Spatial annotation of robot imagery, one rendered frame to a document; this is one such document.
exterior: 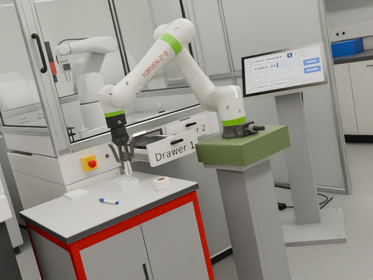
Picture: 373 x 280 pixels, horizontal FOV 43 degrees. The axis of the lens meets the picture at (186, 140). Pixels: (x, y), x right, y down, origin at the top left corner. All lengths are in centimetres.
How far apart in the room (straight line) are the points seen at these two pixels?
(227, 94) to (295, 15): 158
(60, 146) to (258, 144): 96
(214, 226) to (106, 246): 118
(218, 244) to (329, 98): 142
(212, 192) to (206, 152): 60
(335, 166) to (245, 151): 175
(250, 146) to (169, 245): 57
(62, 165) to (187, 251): 76
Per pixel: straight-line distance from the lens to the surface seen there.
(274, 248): 254
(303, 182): 321
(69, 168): 243
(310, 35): 371
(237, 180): 236
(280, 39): 388
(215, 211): 295
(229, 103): 232
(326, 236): 312
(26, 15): 240
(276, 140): 233
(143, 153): 235
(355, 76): 507
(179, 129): 271
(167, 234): 204
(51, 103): 239
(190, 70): 240
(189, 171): 279
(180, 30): 219
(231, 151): 221
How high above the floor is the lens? 133
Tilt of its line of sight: 11 degrees down
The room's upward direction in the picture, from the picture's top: 12 degrees counter-clockwise
